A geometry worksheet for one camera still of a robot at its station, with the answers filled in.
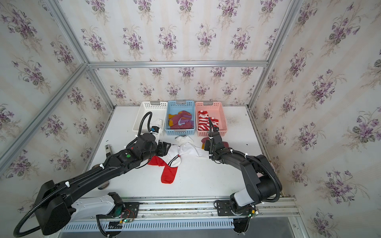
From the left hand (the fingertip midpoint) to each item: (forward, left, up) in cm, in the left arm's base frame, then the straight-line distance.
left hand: (168, 144), depth 79 cm
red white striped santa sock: (+26, -22, -15) cm, 37 cm away
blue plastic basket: (+43, +1, -15) cm, 45 cm away
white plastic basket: (+42, +13, -16) cm, 47 cm away
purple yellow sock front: (+28, 0, -14) cm, 31 cm away
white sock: (+6, -11, -15) cm, 20 cm away
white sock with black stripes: (-2, -2, -14) cm, 14 cm away
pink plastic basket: (+41, -33, -15) cm, 55 cm away
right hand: (+9, -26, -11) cm, 29 cm away
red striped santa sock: (+29, -31, -16) cm, 46 cm away
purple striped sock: (+32, -9, -15) cm, 36 cm away
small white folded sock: (+12, -9, -15) cm, 21 cm away
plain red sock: (-10, +1, -17) cm, 20 cm away
